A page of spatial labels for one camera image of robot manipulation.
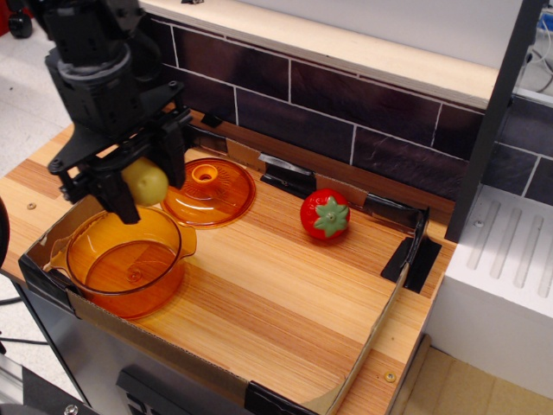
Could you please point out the dark grey vertical post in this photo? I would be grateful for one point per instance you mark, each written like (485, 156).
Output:
(521, 39)

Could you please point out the black office chair wheel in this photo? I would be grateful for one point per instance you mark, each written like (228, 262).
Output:
(20, 25)

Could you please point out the cardboard fence with black tape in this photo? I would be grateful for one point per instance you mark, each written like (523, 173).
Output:
(267, 317)

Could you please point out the yellow toy potato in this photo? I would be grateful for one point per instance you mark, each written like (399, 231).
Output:
(147, 183)

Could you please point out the black control panel below table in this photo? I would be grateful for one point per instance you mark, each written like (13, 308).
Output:
(146, 394)

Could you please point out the red toy tomato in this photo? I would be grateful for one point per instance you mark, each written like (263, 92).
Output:
(325, 214)

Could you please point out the white ribbed sink unit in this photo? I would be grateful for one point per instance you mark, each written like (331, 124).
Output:
(494, 307)

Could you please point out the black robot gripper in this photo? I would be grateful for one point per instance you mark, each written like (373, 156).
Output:
(115, 123)

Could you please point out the orange transparent pot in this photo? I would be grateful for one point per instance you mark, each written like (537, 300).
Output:
(128, 270)

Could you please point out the orange transparent pot lid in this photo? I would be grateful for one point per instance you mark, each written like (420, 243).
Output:
(216, 193)

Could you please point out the black round object at left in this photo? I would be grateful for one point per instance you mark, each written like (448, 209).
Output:
(4, 232)

